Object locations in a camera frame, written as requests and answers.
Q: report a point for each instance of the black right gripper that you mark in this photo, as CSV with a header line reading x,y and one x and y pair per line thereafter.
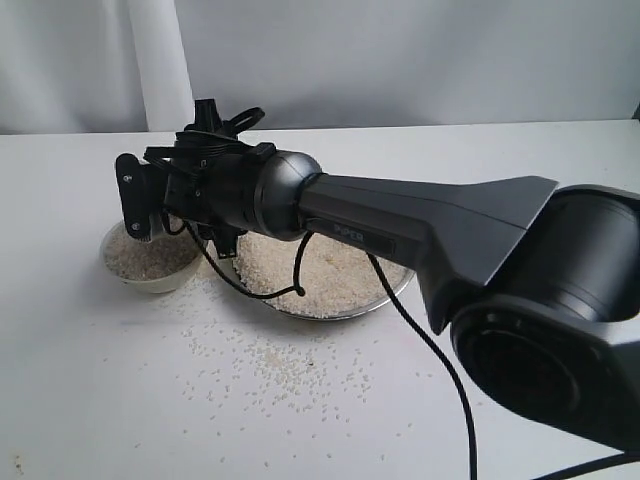
x,y
218,178

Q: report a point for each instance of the round steel rice tray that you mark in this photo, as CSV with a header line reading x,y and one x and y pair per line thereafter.
x,y
338,279

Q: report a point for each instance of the white ceramic rice bowl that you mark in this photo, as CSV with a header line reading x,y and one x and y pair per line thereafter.
x,y
157,267

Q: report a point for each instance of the white backdrop curtain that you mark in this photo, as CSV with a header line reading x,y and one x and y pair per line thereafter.
x,y
127,66

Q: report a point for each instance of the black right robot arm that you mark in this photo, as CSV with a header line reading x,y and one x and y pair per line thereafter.
x,y
537,284

